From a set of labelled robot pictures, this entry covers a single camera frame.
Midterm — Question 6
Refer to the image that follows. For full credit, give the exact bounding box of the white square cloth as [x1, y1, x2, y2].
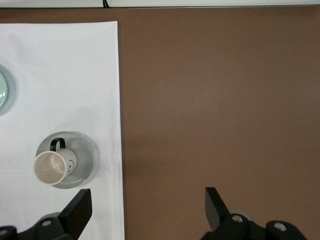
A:
[0, 20, 126, 240]

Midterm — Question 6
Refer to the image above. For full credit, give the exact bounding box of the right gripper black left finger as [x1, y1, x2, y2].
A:
[17, 188, 93, 240]

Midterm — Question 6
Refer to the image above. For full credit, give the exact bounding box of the white mug with black handle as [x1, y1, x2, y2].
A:
[33, 137, 78, 186]

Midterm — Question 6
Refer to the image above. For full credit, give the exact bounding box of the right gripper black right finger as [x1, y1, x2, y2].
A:
[201, 187, 267, 240]

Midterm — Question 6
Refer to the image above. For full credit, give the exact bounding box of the gray plate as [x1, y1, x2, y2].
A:
[34, 130, 95, 190]

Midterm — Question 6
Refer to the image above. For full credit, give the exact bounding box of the green plate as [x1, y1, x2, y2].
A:
[0, 64, 17, 117]

